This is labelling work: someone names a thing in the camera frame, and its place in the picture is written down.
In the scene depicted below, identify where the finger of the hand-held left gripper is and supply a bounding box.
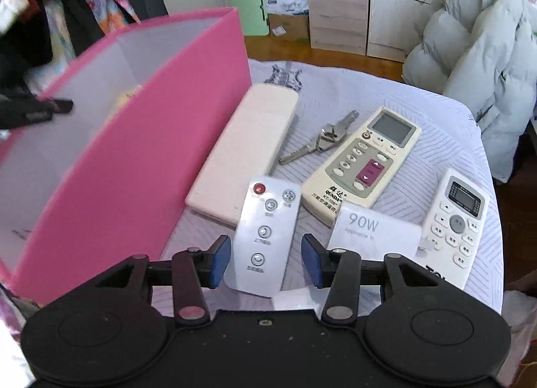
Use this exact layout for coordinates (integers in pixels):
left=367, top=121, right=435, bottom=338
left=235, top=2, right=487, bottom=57
left=39, top=97, right=75, bottom=115
left=23, top=110, right=54, bottom=124

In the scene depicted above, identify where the black hanging garment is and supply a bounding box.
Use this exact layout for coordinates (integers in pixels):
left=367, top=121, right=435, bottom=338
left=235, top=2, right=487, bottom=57
left=0, top=0, right=105, bottom=91

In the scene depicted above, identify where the silver key bunch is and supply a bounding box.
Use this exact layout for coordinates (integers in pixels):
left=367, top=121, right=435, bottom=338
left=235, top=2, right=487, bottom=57
left=278, top=110, right=360, bottom=165

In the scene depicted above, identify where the white remote with grey screen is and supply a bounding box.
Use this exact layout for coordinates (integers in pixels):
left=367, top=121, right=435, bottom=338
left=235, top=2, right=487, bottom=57
left=417, top=168, right=491, bottom=291

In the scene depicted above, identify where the cardboard box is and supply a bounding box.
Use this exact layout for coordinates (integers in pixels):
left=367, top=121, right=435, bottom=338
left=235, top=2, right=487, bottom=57
left=267, top=11, right=311, bottom=43

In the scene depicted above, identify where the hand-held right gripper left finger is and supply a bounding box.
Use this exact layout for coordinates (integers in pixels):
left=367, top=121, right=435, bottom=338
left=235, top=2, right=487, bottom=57
left=94, top=234, right=232, bottom=328

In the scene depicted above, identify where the white fuzzy cuff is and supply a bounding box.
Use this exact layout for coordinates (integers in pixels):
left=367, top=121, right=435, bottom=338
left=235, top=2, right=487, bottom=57
left=0, top=0, right=30, bottom=32

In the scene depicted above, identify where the long cream remote control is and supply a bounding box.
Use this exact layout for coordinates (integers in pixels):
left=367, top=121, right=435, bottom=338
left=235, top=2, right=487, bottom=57
left=185, top=83, right=300, bottom=228

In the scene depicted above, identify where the striped cat-print bedsheet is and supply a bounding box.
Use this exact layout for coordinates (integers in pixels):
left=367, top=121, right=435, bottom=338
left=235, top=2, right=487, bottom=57
left=147, top=57, right=504, bottom=317

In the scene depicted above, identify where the grey puffer jacket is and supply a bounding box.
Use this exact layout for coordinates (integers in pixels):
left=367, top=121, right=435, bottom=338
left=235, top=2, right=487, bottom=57
left=402, top=0, right=537, bottom=183

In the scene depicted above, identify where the wooden shelf cabinet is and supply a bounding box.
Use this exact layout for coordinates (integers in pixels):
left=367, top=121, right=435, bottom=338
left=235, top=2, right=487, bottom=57
left=299, top=0, right=372, bottom=55

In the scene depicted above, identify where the white card box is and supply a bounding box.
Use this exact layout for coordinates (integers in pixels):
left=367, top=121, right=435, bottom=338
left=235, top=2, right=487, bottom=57
left=327, top=203, right=422, bottom=262

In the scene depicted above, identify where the small white red-button remote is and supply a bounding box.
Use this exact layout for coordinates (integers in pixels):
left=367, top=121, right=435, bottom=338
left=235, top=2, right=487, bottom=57
left=232, top=176, right=303, bottom=298

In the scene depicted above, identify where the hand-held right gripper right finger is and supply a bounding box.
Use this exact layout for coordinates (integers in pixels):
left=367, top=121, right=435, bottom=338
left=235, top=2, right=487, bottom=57
left=301, top=233, right=439, bottom=330

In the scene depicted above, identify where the beige remote with pink button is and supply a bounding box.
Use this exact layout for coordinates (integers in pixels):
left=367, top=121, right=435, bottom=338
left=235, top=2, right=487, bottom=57
left=301, top=106, right=422, bottom=227

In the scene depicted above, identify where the pink storage box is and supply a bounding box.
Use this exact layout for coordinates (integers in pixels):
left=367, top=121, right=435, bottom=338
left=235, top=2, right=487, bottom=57
left=0, top=6, right=252, bottom=305

